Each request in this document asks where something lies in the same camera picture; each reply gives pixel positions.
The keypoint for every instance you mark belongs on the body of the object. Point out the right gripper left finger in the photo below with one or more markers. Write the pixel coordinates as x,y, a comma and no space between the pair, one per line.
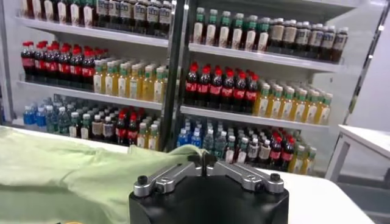
170,179

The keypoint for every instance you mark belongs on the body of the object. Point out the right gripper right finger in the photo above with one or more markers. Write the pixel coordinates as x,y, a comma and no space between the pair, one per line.
250,179

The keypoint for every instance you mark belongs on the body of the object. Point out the light green polo shirt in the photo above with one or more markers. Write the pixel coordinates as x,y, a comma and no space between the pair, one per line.
61,170

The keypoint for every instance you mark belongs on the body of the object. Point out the white-capped dark drink bottle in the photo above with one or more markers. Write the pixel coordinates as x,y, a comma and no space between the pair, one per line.
302,36
114,9
153,14
253,150
103,7
328,39
315,38
140,12
108,131
339,41
165,16
265,152
277,33
97,129
125,10
289,35

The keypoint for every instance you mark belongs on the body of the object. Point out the red-capped cola bottle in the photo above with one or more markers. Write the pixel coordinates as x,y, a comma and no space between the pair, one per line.
192,86
132,134
51,66
204,88
121,132
239,92
228,91
39,64
275,153
88,72
64,67
215,89
251,95
76,70
287,155
28,62

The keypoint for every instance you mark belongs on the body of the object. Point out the blue drink bottle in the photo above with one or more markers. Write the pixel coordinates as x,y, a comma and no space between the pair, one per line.
40,119
182,138
196,138
28,117

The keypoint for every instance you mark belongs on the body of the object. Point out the yellow tea bottle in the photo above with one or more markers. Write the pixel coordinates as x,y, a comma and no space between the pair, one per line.
141,138
287,106
98,82
275,105
300,108
298,161
309,162
147,89
159,91
134,88
122,86
262,103
153,140
312,109
109,85
324,111

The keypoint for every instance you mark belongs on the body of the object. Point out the clear green water bottle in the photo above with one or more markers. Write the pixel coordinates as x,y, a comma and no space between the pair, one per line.
208,140
220,144
51,121
63,123

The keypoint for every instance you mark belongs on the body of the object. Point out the white cooler shelf board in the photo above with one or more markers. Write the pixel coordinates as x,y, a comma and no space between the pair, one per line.
250,119
262,58
91,32
91,96

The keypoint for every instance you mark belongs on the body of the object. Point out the glass beverage cooler cabinet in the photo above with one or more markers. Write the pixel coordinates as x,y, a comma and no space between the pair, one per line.
335,137
169,91

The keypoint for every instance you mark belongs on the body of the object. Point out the white side table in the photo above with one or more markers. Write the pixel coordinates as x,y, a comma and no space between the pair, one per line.
368,138

